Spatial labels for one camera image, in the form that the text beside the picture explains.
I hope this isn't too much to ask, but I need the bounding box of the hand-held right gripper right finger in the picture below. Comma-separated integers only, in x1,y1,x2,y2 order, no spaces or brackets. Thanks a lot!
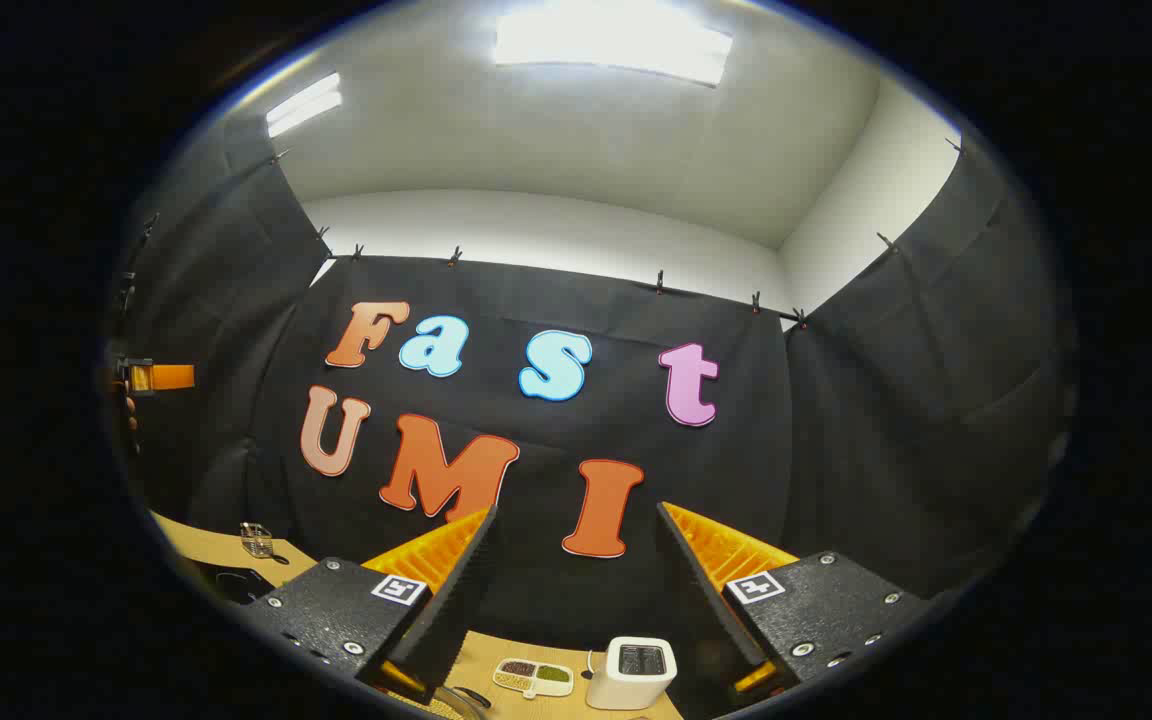
656,500,937,706

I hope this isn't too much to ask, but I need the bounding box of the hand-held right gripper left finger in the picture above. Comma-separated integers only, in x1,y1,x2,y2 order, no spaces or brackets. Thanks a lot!
236,505,499,706

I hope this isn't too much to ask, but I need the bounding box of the black induction cooktop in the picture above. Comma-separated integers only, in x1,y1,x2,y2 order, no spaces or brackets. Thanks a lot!
184,560,279,607

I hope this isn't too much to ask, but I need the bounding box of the white toaster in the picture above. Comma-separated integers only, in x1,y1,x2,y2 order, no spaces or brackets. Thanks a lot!
586,636,679,711

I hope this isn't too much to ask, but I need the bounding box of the white divided bean dish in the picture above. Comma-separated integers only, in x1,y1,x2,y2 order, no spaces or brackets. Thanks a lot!
493,657,575,699

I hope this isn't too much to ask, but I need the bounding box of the black backdrop cloth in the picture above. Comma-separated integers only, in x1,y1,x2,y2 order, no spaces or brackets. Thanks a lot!
111,110,1077,651

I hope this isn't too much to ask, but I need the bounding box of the ceiling light panel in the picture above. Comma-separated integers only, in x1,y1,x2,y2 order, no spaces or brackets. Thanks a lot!
266,72,344,138
494,5,735,89

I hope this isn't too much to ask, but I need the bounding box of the row of black cloth clips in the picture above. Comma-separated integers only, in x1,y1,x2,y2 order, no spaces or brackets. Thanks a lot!
141,135,967,331

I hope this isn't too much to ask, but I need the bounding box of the wire mesh utensil holder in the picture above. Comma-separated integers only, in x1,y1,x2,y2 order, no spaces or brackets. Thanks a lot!
239,521,289,564

